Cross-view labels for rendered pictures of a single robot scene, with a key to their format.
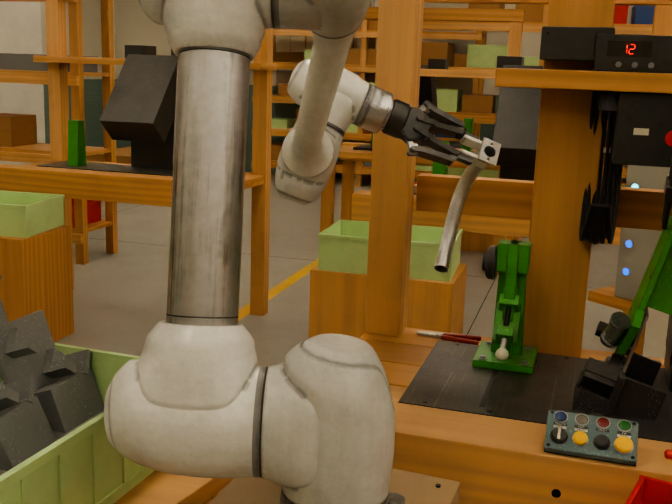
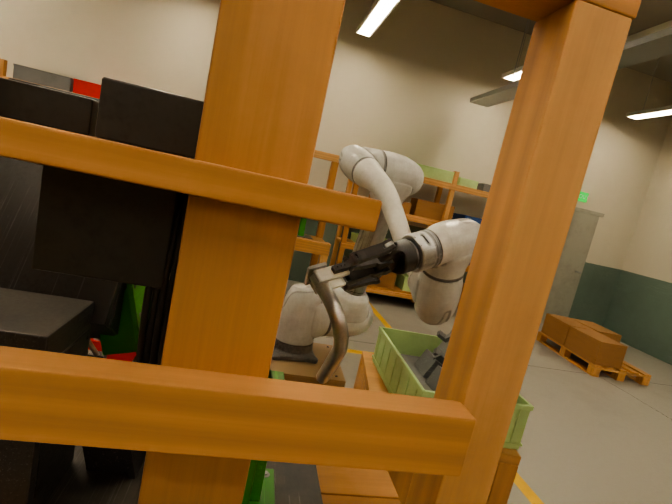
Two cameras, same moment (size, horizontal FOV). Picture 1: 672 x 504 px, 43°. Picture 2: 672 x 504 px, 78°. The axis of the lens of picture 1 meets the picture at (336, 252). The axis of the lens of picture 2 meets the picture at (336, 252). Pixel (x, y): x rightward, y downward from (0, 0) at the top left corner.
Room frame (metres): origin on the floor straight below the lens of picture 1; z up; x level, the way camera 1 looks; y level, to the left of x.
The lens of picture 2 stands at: (2.54, -0.68, 1.54)
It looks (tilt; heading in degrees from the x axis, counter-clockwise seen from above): 8 degrees down; 151
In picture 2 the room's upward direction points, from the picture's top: 12 degrees clockwise
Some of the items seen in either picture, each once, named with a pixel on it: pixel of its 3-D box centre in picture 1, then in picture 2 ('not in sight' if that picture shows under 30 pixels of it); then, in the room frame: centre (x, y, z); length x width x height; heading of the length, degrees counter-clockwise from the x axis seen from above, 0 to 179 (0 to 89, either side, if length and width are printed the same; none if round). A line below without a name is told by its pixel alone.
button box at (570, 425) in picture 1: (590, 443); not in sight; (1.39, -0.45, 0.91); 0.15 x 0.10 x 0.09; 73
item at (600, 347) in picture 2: not in sight; (591, 345); (-0.58, 5.26, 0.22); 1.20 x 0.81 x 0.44; 159
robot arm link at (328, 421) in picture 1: (331, 414); (301, 311); (1.13, 0.00, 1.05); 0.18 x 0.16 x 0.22; 90
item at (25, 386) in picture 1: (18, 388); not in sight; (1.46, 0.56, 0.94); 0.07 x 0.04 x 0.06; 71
